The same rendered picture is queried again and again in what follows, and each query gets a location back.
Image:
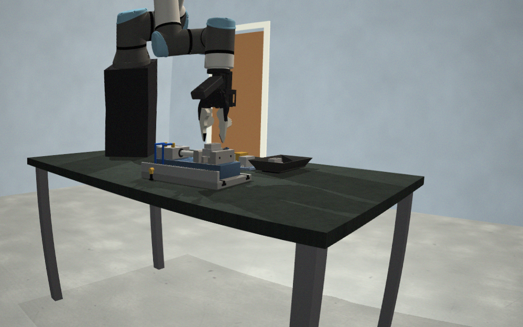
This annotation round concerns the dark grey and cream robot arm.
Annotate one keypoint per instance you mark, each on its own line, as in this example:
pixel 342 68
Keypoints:
pixel 167 29

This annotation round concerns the yellow block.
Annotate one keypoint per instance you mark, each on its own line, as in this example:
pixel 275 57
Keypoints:
pixel 240 154

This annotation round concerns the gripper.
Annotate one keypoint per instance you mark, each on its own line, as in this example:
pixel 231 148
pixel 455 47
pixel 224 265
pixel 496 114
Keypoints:
pixel 217 100

